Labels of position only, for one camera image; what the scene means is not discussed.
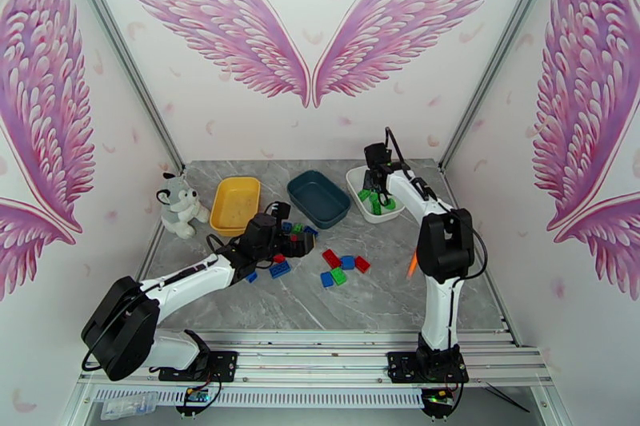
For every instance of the green lego brick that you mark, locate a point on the green lego brick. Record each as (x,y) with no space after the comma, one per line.
(338,276)
(374,205)
(298,228)
(389,208)
(364,194)

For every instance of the long blue lego brick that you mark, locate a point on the long blue lego brick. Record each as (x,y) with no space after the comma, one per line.
(280,269)

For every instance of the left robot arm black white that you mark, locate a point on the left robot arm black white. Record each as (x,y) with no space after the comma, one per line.
(117,329)

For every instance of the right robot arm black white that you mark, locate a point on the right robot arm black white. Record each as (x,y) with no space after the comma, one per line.
(445,250)

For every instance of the white plastic container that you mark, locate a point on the white plastic container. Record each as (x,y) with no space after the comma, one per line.
(356,177)

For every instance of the dark blue plastic container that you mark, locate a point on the dark blue plastic container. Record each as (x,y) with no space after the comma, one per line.
(318,200)

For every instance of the yellow plastic container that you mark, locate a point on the yellow plastic container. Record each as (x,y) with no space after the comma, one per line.
(235,202)

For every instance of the grey white plush toy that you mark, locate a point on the grey white plush toy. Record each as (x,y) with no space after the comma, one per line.
(177,205)

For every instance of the small circuit board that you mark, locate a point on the small circuit board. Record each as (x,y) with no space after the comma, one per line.
(197,395)
(439,398)

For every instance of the clear plastic bag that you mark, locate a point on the clear plastic bag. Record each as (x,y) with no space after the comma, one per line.
(127,407)

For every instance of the thin black stick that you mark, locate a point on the thin black stick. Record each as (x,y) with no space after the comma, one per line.
(507,398)

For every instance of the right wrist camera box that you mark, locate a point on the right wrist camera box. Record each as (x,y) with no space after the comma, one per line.
(376,155)

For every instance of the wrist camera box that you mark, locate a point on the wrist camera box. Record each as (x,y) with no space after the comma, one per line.
(376,155)
(281,210)

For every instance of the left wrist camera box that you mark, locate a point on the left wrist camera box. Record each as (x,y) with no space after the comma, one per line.
(281,210)

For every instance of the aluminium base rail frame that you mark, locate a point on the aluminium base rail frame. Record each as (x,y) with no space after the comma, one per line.
(310,354)

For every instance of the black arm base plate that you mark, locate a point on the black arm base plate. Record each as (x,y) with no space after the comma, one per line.
(400,364)
(224,364)

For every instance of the aluminium frame post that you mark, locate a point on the aluminium frame post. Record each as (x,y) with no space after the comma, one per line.
(125,50)
(500,50)

